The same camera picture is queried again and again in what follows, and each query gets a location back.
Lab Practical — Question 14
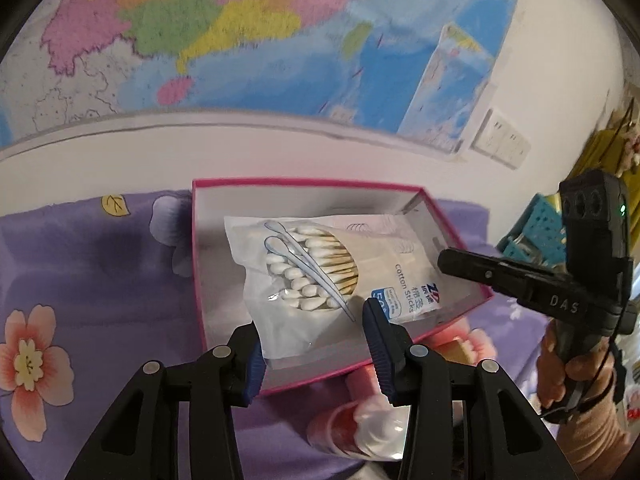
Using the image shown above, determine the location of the cotton swab bag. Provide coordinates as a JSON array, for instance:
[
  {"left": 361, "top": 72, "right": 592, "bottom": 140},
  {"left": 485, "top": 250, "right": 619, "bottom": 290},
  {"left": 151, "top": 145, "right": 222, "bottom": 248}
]
[{"left": 224, "top": 214, "right": 469, "bottom": 361}]

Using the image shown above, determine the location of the pink sleeved forearm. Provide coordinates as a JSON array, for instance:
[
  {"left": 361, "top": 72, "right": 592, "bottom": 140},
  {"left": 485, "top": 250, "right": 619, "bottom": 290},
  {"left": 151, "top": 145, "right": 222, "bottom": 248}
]
[{"left": 556, "top": 391, "right": 632, "bottom": 479}]

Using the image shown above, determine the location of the person's right hand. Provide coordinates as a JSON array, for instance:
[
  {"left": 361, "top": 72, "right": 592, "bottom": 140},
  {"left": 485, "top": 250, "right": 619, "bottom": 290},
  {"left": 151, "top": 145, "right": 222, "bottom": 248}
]
[{"left": 536, "top": 321, "right": 614, "bottom": 408}]

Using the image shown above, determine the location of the teal plastic basket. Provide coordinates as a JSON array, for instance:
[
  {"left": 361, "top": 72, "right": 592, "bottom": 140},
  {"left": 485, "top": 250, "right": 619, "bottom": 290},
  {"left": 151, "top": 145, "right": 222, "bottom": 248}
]
[{"left": 497, "top": 194, "right": 566, "bottom": 268}]

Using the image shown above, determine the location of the red white tube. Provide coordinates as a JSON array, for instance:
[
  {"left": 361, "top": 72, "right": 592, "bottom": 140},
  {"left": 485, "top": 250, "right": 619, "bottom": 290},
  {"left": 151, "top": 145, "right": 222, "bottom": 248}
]
[{"left": 306, "top": 394, "right": 410, "bottom": 462}]

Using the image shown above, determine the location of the yellow fabric item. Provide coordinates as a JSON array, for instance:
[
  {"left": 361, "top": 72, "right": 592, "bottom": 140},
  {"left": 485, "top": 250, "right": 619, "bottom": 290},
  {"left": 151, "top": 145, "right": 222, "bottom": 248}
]
[{"left": 568, "top": 128, "right": 639, "bottom": 211}]

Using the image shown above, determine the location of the purple floral bedsheet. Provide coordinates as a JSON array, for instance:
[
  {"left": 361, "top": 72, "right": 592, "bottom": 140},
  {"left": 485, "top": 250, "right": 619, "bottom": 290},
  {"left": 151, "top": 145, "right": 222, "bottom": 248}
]
[{"left": 1, "top": 190, "right": 546, "bottom": 479}]

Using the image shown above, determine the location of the black camera box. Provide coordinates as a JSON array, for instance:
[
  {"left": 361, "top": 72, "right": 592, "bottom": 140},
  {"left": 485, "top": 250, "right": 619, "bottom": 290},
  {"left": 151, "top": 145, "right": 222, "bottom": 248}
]
[{"left": 559, "top": 169, "right": 629, "bottom": 282}]

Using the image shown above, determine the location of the white wall socket panel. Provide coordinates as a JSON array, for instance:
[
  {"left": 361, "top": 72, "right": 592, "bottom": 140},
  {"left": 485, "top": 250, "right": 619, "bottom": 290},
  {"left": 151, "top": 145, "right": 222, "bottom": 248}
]
[{"left": 472, "top": 108, "right": 532, "bottom": 170}]

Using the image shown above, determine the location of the colourful wall map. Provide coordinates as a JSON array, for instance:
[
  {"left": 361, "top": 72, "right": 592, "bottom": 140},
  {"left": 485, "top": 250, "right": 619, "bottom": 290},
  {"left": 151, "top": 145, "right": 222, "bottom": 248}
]
[{"left": 1, "top": 0, "right": 518, "bottom": 156}]

